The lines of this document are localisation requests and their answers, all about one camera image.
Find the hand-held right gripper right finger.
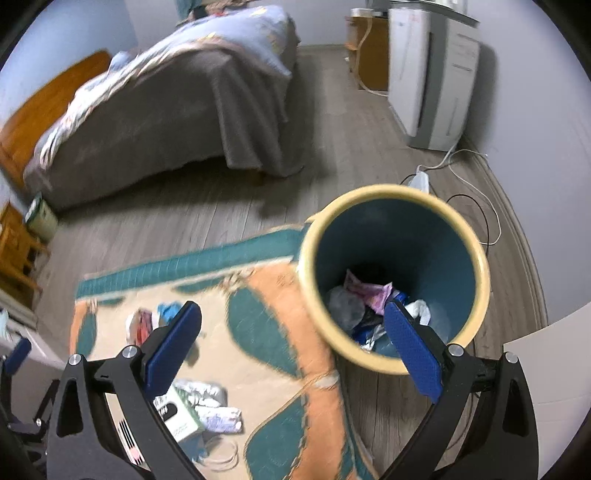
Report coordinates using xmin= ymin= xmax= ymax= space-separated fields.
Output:
xmin=379 ymin=301 xmax=541 ymax=480

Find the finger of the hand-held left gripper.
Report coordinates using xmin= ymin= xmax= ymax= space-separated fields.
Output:
xmin=32 ymin=383 xmax=58 ymax=428
xmin=6 ymin=339 xmax=32 ymax=374

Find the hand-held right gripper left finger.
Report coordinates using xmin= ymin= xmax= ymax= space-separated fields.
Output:
xmin=46 ymin=301 xmax=204 ymax=480

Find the red printed white packet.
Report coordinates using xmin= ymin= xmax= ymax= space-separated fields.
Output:
xmin=127 ymin=309 xmax=155 ymax=344

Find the pink wrapper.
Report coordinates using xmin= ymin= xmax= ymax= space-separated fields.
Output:
xmin=344 ymin=270 xmax=393 ymax=315

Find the teal waste bin yellow rim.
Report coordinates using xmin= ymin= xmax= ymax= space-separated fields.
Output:
xmin=298 ymin=185 xmax=490 ymax=376

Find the teal blue cloth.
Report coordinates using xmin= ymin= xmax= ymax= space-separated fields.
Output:
xmin=157 ymin=302 xmax=183 ymax=324

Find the white printed box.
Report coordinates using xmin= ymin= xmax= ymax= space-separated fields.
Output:
xmin=117 ymin=385 xmax=206 ymax=464

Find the small white blue packet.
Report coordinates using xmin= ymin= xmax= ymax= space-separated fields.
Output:
xmin=198 ymin=406 xmax=243 ymax=435

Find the wooden nightstand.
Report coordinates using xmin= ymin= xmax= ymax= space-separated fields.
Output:
xmin=0 ymin=203 xmax=49 ymax=310

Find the teal orange patterned mat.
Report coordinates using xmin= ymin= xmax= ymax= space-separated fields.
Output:
xmin=69 ymin=224 xmax=375 ymax=480

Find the blue face mask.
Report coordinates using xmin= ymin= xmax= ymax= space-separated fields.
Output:
xmin=185 ymin=434 xmax=241 ymax=472

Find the small green lined bin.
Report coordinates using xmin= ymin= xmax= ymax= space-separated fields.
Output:
xmin=23 ymin=194 xmax=58 ymax=241

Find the white board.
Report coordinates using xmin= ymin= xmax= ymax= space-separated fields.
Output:
xmin=503 ymin=305 xmax=591 ymax=480

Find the bed with grey blanket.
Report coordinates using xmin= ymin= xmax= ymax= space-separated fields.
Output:
xmin=23 ymin=39 xmax=305 ymax=210

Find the white air purifier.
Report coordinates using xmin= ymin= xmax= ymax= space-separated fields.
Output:
xmin=388 ymin=0 xmax=481 ymax=151

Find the wooden cabinet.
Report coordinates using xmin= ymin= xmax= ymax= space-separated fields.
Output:
xmin=345 ymin=16 xmax=391 ymax=92

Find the light blue quilt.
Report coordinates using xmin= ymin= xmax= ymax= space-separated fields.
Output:
xmin=39 ymin=4 xmax=296 ymax=167

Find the white power cable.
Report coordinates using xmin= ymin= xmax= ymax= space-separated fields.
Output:
xmin=429 ymin=148 xmax=502 ymax=245

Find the wooden bed frame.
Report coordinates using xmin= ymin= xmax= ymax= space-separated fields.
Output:
xmin=0 ymin=51 xmax=114 ymax=185

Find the cream cable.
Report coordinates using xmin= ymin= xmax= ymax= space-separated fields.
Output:
xmin=355 ymin=18 xmax=391 ymax=97

